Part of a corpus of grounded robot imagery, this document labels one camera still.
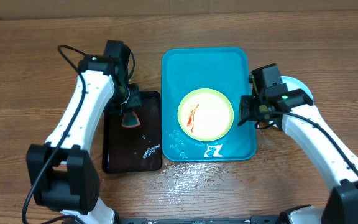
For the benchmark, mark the light blue plate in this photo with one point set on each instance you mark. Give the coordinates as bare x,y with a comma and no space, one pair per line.
294,84

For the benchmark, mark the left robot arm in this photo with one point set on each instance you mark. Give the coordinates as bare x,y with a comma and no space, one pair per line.
62,175

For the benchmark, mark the yellow-green plate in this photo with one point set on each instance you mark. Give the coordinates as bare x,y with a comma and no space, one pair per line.
205,114

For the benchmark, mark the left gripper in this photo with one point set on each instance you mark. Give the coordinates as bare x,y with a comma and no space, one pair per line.
135,101

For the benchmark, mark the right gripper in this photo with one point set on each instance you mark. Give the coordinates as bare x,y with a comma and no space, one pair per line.
246,114

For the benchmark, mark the teal plastic tray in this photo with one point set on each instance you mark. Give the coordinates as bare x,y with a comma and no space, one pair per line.
224,69

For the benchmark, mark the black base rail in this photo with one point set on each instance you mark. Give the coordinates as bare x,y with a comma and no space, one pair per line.
255,219

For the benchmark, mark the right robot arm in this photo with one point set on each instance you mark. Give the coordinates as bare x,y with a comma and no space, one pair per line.
294,112

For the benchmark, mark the black plastic tray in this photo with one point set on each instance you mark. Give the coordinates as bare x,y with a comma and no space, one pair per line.
134,149

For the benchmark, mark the green and orange sponge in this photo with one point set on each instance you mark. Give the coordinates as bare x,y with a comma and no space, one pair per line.
130,120

